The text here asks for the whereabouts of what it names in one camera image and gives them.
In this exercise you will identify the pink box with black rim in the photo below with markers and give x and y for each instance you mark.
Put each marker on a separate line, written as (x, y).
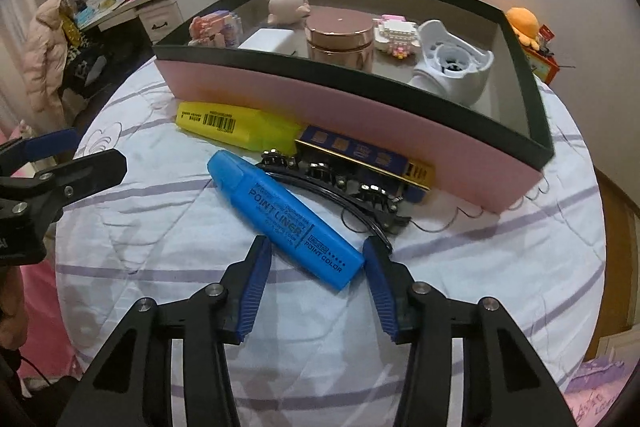
(350, 122)

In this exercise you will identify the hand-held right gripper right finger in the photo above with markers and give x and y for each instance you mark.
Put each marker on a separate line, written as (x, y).
(382, 292)

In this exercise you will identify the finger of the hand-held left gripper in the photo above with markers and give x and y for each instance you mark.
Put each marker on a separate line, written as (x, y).
(45, 144)
(85, 172)

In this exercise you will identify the pig figurine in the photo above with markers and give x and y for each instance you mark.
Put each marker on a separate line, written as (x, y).
(287, 4)

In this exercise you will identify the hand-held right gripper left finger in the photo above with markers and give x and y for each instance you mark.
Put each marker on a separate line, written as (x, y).
(255, 292)

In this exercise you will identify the black rhinestone hair clip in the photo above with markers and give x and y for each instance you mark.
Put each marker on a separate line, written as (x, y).
(320, 187)

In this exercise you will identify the blue and gold flat box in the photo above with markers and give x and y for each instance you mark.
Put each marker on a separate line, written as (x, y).
(360, 152)

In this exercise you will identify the yellow highlighter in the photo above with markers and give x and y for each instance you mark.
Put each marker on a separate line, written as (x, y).
(235, 124)

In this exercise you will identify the white charger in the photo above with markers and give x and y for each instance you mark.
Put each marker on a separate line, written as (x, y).
(265, 42)

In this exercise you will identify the pink printed blanket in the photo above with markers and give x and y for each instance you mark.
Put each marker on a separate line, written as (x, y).
(595, 392)

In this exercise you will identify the white pink building block model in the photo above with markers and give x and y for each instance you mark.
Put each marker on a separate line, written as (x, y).
(397, 34)

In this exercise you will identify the blue highlighter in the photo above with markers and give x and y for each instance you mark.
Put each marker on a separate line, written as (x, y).
(280, 212)

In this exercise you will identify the orange octopus plush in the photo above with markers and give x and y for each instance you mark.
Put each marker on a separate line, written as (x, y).
(522, 24)

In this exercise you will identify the rose gold round jar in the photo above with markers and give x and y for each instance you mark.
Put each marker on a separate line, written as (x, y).
(340, 37)

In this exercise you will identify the white striped quilt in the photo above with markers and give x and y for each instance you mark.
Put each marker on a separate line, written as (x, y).
(175, 217)

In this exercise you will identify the white plug-in device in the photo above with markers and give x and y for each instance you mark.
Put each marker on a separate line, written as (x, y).
(450, 62)

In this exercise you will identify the pink padded jacket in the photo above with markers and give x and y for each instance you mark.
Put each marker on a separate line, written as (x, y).
(45, 52)

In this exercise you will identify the red storage box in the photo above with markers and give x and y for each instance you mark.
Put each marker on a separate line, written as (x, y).
(542, 62)

